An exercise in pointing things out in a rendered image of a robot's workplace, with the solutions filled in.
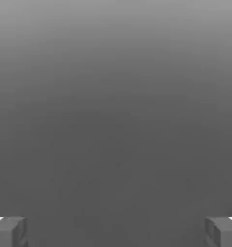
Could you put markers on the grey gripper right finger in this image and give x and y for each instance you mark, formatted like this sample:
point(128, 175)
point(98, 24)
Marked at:
point(224, 231)

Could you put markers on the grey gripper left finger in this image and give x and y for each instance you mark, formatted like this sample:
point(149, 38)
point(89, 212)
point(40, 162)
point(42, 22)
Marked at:
point(7, 231)

